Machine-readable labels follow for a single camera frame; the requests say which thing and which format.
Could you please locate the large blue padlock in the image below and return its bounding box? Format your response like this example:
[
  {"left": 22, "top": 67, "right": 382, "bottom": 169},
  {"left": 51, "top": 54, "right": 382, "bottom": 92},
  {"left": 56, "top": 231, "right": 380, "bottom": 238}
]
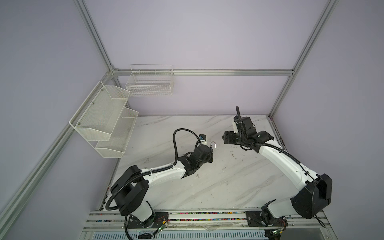
[{"left": 210, "top": 142, "right": 217, "bottom": 149}]

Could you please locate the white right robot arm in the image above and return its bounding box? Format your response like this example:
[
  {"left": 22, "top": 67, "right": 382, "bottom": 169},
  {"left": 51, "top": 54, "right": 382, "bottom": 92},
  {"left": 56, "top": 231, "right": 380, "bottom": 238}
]
[{"left": 223, "top": 115, "right": 333, "bottom": 226}]

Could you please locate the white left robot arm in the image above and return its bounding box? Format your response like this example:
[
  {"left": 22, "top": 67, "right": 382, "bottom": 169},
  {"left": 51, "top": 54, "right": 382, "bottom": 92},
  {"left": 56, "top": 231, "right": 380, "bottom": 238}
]
[{"left": 105, "top": 145, "right": 214, "bottom": 223}]

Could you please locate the lower white mesh shelf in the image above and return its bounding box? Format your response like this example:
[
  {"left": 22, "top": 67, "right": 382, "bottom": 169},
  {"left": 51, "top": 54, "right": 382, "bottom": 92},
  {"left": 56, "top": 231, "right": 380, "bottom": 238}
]
[{"left": 95, "top": 108, "right": 139, "bottom": 159}]

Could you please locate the white mesh shelf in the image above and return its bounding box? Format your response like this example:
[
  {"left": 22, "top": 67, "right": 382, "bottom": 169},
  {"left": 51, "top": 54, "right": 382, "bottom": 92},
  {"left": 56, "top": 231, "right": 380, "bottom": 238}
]
[
  {"left": 95, "top": 108, "right": 139, "bottom": 159},
  {"left": 69, "top": 82, "right": 130, "bottom": 142}
]

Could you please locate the upper white mesh shelf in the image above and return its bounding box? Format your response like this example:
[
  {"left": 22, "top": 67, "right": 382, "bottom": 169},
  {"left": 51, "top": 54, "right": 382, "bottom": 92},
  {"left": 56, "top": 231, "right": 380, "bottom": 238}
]
[{"left": 69, "top": 82, "right": 130, "bottom": 142}]

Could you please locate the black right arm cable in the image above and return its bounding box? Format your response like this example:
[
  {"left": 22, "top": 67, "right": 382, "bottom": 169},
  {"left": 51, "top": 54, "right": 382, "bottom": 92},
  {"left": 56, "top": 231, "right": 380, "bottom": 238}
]
[{"left": 235, "top": 105, "right": 326, "bottom": 228}]

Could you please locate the white wire basket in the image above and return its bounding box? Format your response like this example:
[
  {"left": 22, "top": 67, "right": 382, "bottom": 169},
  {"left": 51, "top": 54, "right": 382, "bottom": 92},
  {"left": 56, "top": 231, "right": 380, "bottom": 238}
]
[{"left": 126, "top": 65, "right": 174, "bottom": 97}]

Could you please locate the aluminium frame horizontal beam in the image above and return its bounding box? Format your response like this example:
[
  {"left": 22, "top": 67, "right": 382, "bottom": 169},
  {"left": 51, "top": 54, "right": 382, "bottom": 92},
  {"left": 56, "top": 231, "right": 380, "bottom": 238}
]
[{"left": 114, "top": 69, "right": 295, "bottom": 76}]

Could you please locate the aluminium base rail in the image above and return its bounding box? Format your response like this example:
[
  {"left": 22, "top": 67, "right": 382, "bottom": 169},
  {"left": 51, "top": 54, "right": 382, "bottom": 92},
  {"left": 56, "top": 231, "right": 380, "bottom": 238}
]
[{"left": 80, "top": 210, "right": 337, "bottom": 240}]

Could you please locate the aluminium frame corner post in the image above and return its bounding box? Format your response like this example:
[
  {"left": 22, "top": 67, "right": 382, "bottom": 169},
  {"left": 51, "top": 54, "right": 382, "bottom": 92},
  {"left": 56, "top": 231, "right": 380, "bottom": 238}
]
[{"left": 268, "top": 0, "right": 339, "bottom": 118}]

